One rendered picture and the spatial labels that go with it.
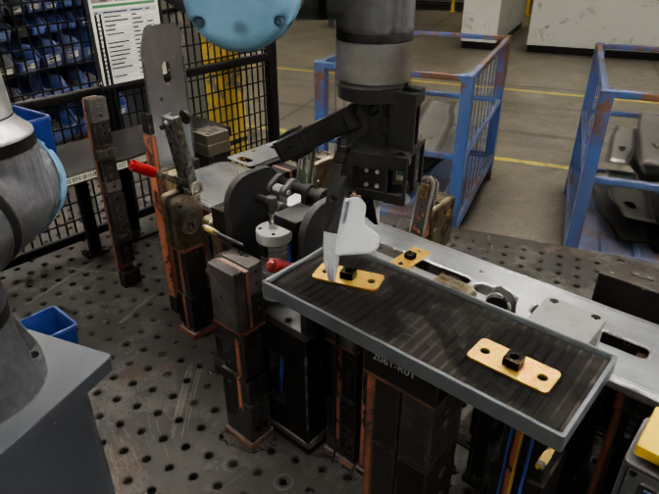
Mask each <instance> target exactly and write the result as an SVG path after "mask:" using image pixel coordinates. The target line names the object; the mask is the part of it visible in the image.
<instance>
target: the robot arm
mask: <svg viewBox="0 0 659 494"><path fill-rule="evenodd" d="M164 1H165V2H167V3H169V4H170V5H172V6H174V7H175V8H177V9H179V10H181V11H182V12H184V13H186V14H188V17H189V18H190V20H191V21H192V23H193V25H194V26H195V27H196V29H197V30H198V31H199V33H200V34H201V35H202V36H203V37H204V38H206V39H207V40H208V41H210V42H211V43H212V44H214V45H216V46H218V47H220V48H222V49H225V50H229V51H232V52H250V51H255V50H258V49H261V48H264V47H266V46H268V45H270V44H272V43H273V42H275V41H277V40H278V39H279V38H281V37H282V36H283V35H284V34H285V33H286V32H287V31H288V30H289V28H290V27H291V25H292V24H293V22H294V21H326V20H336V61H335V76H336V78H337V79H338V80H339V82H338V97H339V98H340V99H342V100H344V101H347V102H351V103H350V104H348V105H346V106H344V107H343V108H341V109H339V110H337V111H335V112H333V113H331V114H329V115H327V116H325V117H323V118H321V119H319V120H317V121H315V122H313V123H310V124H308V125H305V126H303V127H302V125H299V126H297V127H291V128H289V129H288V130H287V131H286V132H285V133H284V134H282V135H280V136H279V138H280V139H279V140H277V141H276V142H275V143H273V146H274V148H275V150H276V152H277V154H278V156H279V159H280V161H281V162H282V163H284V162H287V161H289V160H291V161H292V162H294V161H296V160H298V159H303V158H305V157H306V156H307V155H308V154H310V153H311V152H313V151H314V148H316V147H318V146H320V145H323V144H325V143H327V142H329V141H331V140H333V139H335V138H337V137H338V136H340V135H341V136H340V137H339V138H337V140H336V144H337V150H336V151H335V153H334V156H333V163H332V173H331V178H330V181H329V188H328V192H327V198H326V206H325V217H324V228H323V230H324V264H325V268H326V272H327V276H328V279H329V280H330V281H335V277H336V273H337V268H338V264H339V256H345V255H359V254H371V253H374V252H375V251H376V250H377V249H378V248H379V246H380V237H379V235H378V234H377V233H376V232H374V231H373V230H372V229H371V228H369V227H368V226H367V225H366V224H365V217H366V218H368V219H369V220H370V221H371V222H372V223H373V224H379V220H380V206H389V205H398V206H405V205H407V204H409V203H410V202H411V198H410V196H409V195H408V194H407V193H406V191H412V192H413V191H415V189H416V187H417V184H418V182H422V177H423V165H424V154H425V143H426V139H425V138H424V137H418V136H419V124H420V112H421V104H422V103H423V102H424V101H425V98H426V87H425V86H418V85H408V82H407V81H408V80H409V79H410V78H411V67H412V54H413V40H414V39H413V36H414V21H415V8H416V0H164ZM420 151H421V156H420ZM419 160H420V167H419ZM67 188H68V185H67V177H66V173H65V170H64V167H63V165H62V163H61V161H60V160H59V158H58V157H57V155H56V154H55V153H54V151H53V150H52V149H50V150H49V149H48V148H47V147H46V146H45V143H44V142H42V141H41V140H39V139H38V138H36V135H35V132H34V128H33V126H32V124H31V123H29V122H27V121H26V120H24V119H22V118H21V117H19V116H17V115H16V114H15V113H14V111H13V109H12V106H11V103H10V99H9V96H8V93H7V90H6V86H5V83H4V80H3V77H2V74H1V71H0V271H2V270H3V269H4V268H5V267H6V266H7V265H8V264H9V263H10V262H11V261H12V260H13V259H14V258H15V257H16V256H17V255H18V254H19V253H20V252H21V251H22V250H23V249H24V248H25V247H26V246H27V245H28V244H29V243H30V242H31V241H32V240H33V239H34V238H35V237H36V236H37V235H38V234H40V233H41V232H43V231H44V230H45V229H46V228H47V227H48V226H49V225H50V224H51V223H52V222H53V221H54V220H55V218H56V216H57V214H58V213H59V212H60V210H61V209H62V207H63V205H64V202H65V200H66V196H67ZM353 192H356V195H361V198H362V199H360V198H358V197H351V198H348V197H349V196H350V195H351V194H352V193H353ZM47 372H48V368H47V363H46V360H45V357H44V354H43V351H42V348H41V347H40V345H39V343H38V342H37V341H36V340H35V338H34V337H33V336H32V335H31V334H30V333H29V332H28V331H27V329H26V328H25V327H24V326H23V325H22V324H21V322H20V321H19V320H18V319H17V318H16V317H15V316H14V315H13V313H12V312H11V310H10V307H9V304H8V301H7V298H6V295H5V292H4V288H3V285H2V282H1V279H0V423H2V422H4V421H6V420H8V419H10V418H11V417H13V416H14V415H15V414H17V413H18V412H20V411H21V410H22V409H23V408H25V407H26V406H27V405H28V404H29V403H30V402H31V401H32V400H33V399H34V398H35V397H36V395H37V394H38V393H39V391H40V390H41V388H42V387H43V385H44V383H45V380H46V377H47Z"/></svg>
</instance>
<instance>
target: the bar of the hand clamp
mask: <svg viewBox="0 0 659 494"><path fill-rule="evenodd" d="M161 119H162V124H161V125H159V128H160V129H161V130H165V133H166V136H167V139H168V143H169V146H170V150H171V153H172V157H173V160H174V164H175V167H176V170H177V176H178V177H179V178H182V179H186V182H187V186H188V188H185V187H182V186H181V190H182V193H186V192H188V191H189V185H190V183H191V182H193V181H196V180H197V177H196V174H195V170H194V167H193V163H192V160H191V156H190V152H189V148H188V145H187V141H186V137H185V133H184V130H183V126H182V123H184V124H190V122H191V115H190V114H189V113H188V112H187V111H186V110H181V111H179V116H175V117H173V116H172V114H171V113H168V114H165V115H163V116H161Z"/></svg>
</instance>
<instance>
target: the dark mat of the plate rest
mask: <svg viewBox="0 0 659 494"><path fill-rule="evenodd" d="M323 262H324V253H323V254H322V255H320V256H318V257H316V258H315V259H313V260H311V261H309V262H307V263H306V264H304V265H302V266H300V267H298V268H297V269H295V270H293V271H291V272H289V273H287V274H285V275H283V276H282V277H280V278H278V279H276V280H275V281H273V282H271V284H273V285H275V286H277V287H279V288H281V289H283V290H285V291H286V292H288V293H290V294H292V295H294V296H296V297H298V298H300V299H302V300H304V301H306V302H308V303H310V304H312V305H314V306H316V307H318V308H319V309H321V310H323V311H325V312H327V313H329V314H331V315H333V316H335V317H337V318H339V319H341V320H343V321H346V322H348V323H350V324H352V325H353V326H355V327H357V328H359V329H361V330H363V331H365V332H367V333H369V334H371V335H373V336H374V337H376V338H378V339H380V340H382V341H384V342H385V343H387V344H389V345H391V346H393V347H395V348H397V349H399V350H401V351H403V352H405V353H407V354H409V355H411V356H413V357H415V358H417V359H419V360H420V361H422V362H424V363H426V364H428V365H430V366H432V367H434V368H436V369H438V370H440V371H443V372H445V373H447V374H449V375H451V376H453V377H454V378H456V379H458V380H460V381H462V382H464V383H466V384H468V385H470V386H472V387H474V388H476V389H478V390H479V391H481V392H483V393H485V394H486V395H488V396H490V397H492V398H494V399H496V400H498V401H500V402H502V403H504V404H506V405H508V406H510V407H512V408H514V409H516V410H518V411H520V412H521V413H523V414H525V415H527V416H529V417H531V418H533V419H535V420H538V421H540V422H542V423H544V424H546V425H548V426H550V427H552V428H553V429H555V430H557V431H559V432H563V431H564V429H565V428H566V426H567V425H568V423H569V422H570V420H571V419H572V417H573V416H574V414H575V413H576V411H577V410H578V408H579V407H580V406H581V404H582V403H583V401H584V399H585V398H586V396H587V395H588V393H589V392H590V390H591V389H592V387H593V386H594V384H595V383H596V381H597V380H598V378H599V377H600V375H602V373H603V372H604V370H605V369H606V367H607V366H608V364H609V363H610V361H608V360H606V359H603V358H601V357H599V356H596V355H594V354H592V353H589V352H587V351H586V350H583V349H581V348H578V347H576V346H574V345H571V344H569V343H567V342H564V341H562V340H559V339H557V338H555V337H552V336H550V335H547V334H545V333H543V332H540V331H538V330H536V329H533V328H531V327H528V326H526V325H524V324H521V323H519V322H516V321H513V320H510V319H508V318H506V317H503V316H501V315H499V314H496V313H494V312H492V311H490V310H488V309H485V308H483V307H481V306H478V305H476V304H474V303H471V302H469V301H466V300H464V299H462V298H459V297H457V296H454V295H452V294H450V293H447V292H445V291H443V290H440V289H438V288H435V287H433V286H431V285H428V284H426V283H424V282H421V281H419V280H417V279H415V278H413V277H410V276H408V275H406V274H403V273H401V272H397V271H395V270H392V269H390V268H388V267H385V266H383V265H380V264H378V263H376V262H373V261H371V260H368V259H366V258H364V257H361V256H359V255H345V256H339V264H338V265H339V266H349V267H354V268H357V270H360V271H365V272H373V273H378V274H382V275H383V276H384V281H383V282H382V284H381V286H380V288H379V289H378V291H377V292H368V291H363V290H359V289H355V288H350V287H346V286H342V285H337V284H333V283H328V282H324V281H320V280H316V279H313V277H312V274H313V273H314V272H315V271H316V269H317V268H318V267H319V266H320V265H321V264H322V263H323ZM484 338H485V339H489V340H491V341H493V342H495V343H497V344H500V345H502V346H504V347H506V348H509V349H512V350H514V351H516V352H519V353H521V354H523V355H525V356H526V357H529V358H531V359H533V360H535V361H537V362H540V363H542V364H544V365H546V366H549V367H551V368H553V369H555V370H557V371H559V372H560V373H561V376H560V379H559V380H558V381H557V383H556V384H555V385H554V387H553V388H552V389H551V391H550V392H549V393H548V394H545V395H544V394H540V393H538V392H536V391H534V390H532V389H529V388H527V387H526V386H524V385H522V384H520V383H518V382H516V381H514V380H512V379H510V378H508V377H506V376H503V375H501V374H499V373H497V372H495V371H493V370H490V369H488V368H486V367H484V366H482V365H480V364H477V363H475V362H473V361H471V360H469V359H468V357H467V355H468V352H469V351H470V350H471V349H472V348H473V347H474V346H475V345H476V344H477V343H478V342H479V341H480V340H481V339H484Z"/></svg>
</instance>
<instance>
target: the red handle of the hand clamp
mask: <svg viewBox="0 0 659 494"><path fill-rule="evenodd" d="M127 166H128V169H129V170H130V171H132V172H135V173H140V174H143V175H146V176H149V177H152V178H153V177H158V178H161V179H163V180H166V181H169V182H171V183H174V184H177V185H180V186H182V187H185V188H188V186H187V182H186V179H182V178H179V177H176V176H173V175H171V174H168V173H163V172H160V171H157V169H156V168H155V167H152V166H149V165H146V164H143V163H141V162H138V161H136V160H131V161H130V162H129V163H128V164H127Z"/></svg>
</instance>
